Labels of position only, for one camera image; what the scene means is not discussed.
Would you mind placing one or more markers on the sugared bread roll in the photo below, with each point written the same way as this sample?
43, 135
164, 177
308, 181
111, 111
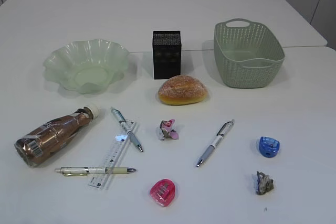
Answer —
182, 90

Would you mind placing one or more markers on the grey paper ball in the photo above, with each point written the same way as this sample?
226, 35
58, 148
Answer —
264, 183

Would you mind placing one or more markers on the brown drink bottle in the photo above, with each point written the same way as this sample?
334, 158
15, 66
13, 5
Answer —
43, 142

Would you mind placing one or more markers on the blue grip pen on ruler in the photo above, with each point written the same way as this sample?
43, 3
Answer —
122, 121

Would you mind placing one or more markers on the black square pen holder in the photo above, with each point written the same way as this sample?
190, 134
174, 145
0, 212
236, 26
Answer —
167, 50

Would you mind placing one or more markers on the grey grip pen right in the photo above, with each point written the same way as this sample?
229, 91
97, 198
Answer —
216, 141

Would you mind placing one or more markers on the green wavy glass plate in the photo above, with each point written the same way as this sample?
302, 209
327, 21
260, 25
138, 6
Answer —
87, 66

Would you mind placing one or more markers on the green plastic woven basket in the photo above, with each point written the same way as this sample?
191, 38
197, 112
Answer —
247, 54

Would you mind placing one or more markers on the pink pencil sharpener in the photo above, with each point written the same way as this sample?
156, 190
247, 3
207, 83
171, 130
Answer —
163, 192

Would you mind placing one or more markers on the blue pencil sharpener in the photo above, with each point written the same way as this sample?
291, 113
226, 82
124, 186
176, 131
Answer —
268, 147

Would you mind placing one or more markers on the cream grip pen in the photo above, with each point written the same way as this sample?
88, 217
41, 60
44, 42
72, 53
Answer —
84, 171

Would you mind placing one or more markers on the clear plastic ruler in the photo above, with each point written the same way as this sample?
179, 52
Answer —
113, 155

